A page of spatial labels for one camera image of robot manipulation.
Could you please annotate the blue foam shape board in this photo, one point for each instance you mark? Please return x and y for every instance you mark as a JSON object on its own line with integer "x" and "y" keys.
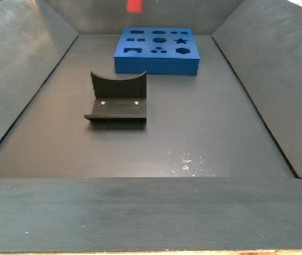
{"x": 161, "y": 51}

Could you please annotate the black curved fixture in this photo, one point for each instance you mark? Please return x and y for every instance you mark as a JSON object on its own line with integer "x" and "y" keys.
{"x": 120, "y": 99}

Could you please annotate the red rectangular block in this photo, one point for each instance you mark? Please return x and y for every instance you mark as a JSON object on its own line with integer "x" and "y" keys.
{"x": 135, "y": 6}

